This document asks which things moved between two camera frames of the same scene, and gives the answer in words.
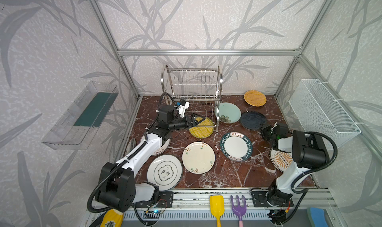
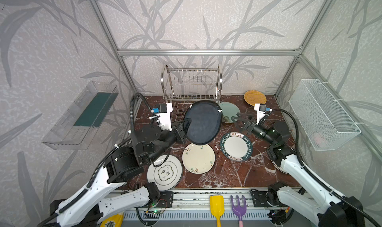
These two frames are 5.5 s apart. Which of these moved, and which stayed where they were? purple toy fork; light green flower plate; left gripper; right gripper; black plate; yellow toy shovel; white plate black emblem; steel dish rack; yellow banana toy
Moved: left gripper; right gripper; black plate
Stayed: yellow banana toy; light green flower plate; purple toy fork; steel dish rack; white plate black emblem; yellow toy shovel
